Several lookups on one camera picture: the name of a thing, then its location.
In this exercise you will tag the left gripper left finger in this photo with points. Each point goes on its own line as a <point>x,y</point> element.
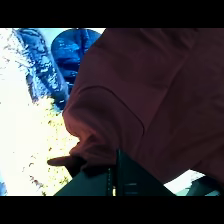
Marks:
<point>91,184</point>

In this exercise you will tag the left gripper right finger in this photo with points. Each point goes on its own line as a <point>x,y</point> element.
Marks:
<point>140,181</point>

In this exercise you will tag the red shirt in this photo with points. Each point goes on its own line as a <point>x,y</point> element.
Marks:
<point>150,96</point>

